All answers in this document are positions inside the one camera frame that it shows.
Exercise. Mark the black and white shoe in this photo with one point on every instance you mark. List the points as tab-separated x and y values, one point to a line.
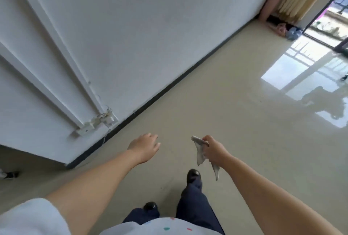
8	174

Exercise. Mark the person's right hand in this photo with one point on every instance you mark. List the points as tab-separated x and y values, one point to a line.
216	152

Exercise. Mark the person's left hand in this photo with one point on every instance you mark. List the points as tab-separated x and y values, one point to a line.
143	147

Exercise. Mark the white wall socket box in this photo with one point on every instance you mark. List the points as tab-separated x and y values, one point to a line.
93	123

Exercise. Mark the black right shoe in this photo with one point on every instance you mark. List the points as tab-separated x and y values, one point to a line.
193	176

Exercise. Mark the black left shoe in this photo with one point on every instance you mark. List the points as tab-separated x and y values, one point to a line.
150	206

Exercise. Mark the white dotted shirt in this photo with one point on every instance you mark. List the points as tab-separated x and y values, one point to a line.
81	224

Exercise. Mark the grey cleaning cloth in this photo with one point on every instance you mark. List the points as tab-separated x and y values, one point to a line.
201	150

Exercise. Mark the dark sliding door frame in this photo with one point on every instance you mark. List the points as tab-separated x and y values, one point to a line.
323	9

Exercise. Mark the person's right forearm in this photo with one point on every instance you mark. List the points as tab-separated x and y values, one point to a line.
274	202

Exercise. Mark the person's left thumb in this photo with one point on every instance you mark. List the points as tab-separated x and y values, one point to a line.
152	136

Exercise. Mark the blue plastic bag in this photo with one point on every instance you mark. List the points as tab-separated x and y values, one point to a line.
293	33

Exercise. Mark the navy blue trousers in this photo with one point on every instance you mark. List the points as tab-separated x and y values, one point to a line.
190	210

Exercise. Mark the person's right fingers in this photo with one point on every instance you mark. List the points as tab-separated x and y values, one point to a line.
206	145

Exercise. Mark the pink board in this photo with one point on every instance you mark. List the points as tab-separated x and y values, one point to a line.
273	0

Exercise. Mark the person's left forearm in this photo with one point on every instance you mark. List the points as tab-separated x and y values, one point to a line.
89	186

